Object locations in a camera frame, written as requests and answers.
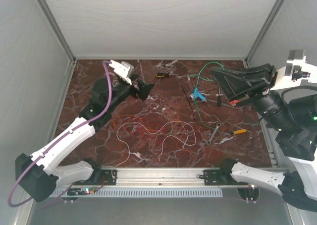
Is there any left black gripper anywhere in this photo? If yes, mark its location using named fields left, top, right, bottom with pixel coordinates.
left=107, top=73, right=156, bottom=112

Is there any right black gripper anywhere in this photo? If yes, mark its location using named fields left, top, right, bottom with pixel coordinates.
left=206, top=61, right=292, bottom=130

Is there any red wire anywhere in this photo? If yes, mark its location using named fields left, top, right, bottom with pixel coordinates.
left=123, top=115, right=164, bottom=138

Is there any white wire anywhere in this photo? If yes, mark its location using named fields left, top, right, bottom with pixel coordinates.
left=112, top=119, right=196, bottom=171

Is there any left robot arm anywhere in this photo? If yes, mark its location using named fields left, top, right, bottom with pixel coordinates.
left=15, top=74, right=154, bottom=202

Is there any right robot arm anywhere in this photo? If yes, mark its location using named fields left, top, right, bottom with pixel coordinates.
left=210, top=63, right=317, bottom=212

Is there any black zip tie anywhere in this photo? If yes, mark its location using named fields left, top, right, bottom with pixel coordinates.
left=180, top=84, right=196, bottom=121

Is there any yellow black screwdriver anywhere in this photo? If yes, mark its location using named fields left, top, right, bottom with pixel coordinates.
left=156, top=72, right=178, bottom=78

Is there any blue plastic tool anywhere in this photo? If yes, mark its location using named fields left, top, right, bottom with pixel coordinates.
left=190, top=88, right=207, bottom=102

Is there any silver wrench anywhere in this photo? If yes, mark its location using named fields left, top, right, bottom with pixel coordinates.
left=207, top=123, right=221, bottom=144

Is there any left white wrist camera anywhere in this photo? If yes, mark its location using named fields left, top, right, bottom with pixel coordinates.
left=109, top=60, right=134, bottom=85

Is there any black handle screwdriver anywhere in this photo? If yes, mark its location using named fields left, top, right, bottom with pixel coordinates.
left=217, top=88, right=223, bottom=108

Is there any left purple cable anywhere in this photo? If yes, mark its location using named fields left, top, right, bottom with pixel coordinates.
left=7, top=60, right=113, bottom=208

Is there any orange handle tool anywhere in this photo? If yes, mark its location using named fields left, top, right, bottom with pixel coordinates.
left=224, top=129, right=247, bottom=136

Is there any aluminium front rail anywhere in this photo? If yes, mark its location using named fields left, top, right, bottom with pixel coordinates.
left=27, top=167, right=295, bottom=186

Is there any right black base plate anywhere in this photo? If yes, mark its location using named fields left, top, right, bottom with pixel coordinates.
left=198, top=169, right=248, bottom=186

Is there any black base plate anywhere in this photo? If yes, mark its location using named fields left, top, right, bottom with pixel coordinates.
left=74, top=169, right=117, bottom=186
left=198, top=169, right=248, bottom=186

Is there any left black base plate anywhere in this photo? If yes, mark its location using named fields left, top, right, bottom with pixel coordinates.
left=74, top=169, right=117, bottom=186

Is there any slotted grey cable duct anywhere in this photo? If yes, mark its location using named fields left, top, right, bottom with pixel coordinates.
left=63, top=187, right=223, bottom=198

